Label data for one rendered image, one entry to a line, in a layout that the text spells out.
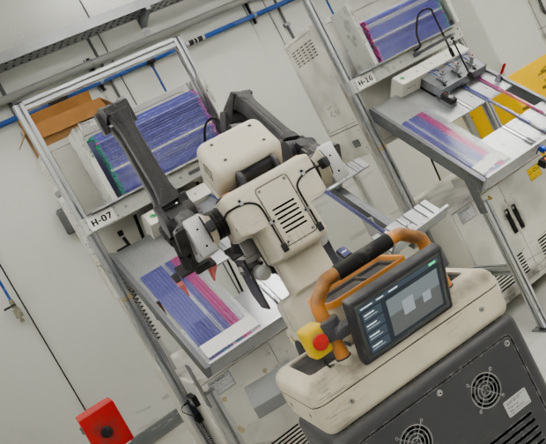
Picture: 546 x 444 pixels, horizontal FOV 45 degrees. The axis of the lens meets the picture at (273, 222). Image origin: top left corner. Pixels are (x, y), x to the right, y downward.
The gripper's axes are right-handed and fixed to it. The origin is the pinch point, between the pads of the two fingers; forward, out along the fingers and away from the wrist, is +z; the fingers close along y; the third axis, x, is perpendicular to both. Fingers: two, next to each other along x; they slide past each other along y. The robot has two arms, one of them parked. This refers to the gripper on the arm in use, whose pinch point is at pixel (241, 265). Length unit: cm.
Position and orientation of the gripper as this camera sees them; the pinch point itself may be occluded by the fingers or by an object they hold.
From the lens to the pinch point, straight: 263.2
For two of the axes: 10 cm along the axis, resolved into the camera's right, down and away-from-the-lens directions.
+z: 0.9, 7.5, 6.5
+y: -7.8, 4.6, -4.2
